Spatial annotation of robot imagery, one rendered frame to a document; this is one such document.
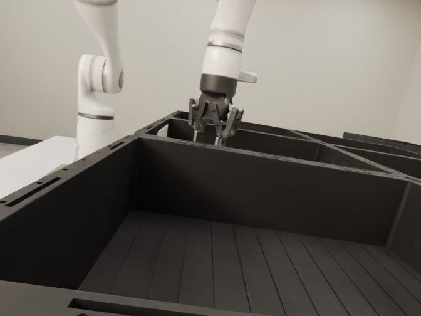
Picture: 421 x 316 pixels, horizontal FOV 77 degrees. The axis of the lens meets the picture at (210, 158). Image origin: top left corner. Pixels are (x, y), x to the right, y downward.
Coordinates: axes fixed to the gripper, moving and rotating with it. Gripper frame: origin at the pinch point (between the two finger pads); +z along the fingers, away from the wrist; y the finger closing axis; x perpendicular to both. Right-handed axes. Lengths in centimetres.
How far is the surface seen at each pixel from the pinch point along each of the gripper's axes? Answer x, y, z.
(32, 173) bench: -21, -46, 20
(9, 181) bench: -27, -41, 20
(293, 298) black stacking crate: -19.1, 31.2, 6.5
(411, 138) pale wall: 439, -10, 1
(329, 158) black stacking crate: 20.0, 18.6, -1.1
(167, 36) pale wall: 175, -260, -72
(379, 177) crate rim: 0.2, 31.8, -3.5
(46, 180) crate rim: -36.7, 21.0, -3.7
